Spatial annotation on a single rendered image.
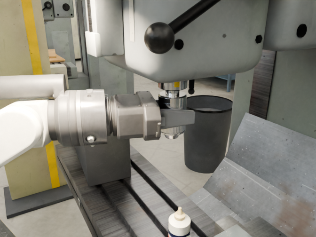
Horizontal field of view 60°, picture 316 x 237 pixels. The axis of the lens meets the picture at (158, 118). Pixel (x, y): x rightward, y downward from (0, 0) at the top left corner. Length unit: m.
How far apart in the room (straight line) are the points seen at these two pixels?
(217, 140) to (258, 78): 1.71
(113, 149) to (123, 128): 0.33
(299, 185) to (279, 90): 0.24
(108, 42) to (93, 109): 0.10
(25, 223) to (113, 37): 2.00
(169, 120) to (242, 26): 0.17
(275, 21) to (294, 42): 0.04
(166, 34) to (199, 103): 2.50
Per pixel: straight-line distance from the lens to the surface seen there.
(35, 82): 0.43
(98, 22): 0.36
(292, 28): 0.43
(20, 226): 2.26
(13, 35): 2.09
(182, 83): 0.43
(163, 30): 0.26
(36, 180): 2.43
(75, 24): 8.77
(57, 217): 2.24
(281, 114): 0.78
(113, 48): 0.37
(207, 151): 2.49
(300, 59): 0.73
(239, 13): 0.38
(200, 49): 0.34
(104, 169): 0.75
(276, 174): 0.76
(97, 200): 0.72
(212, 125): 2.37
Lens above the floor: 1.39
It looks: 21 degrees down
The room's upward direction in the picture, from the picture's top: straight up
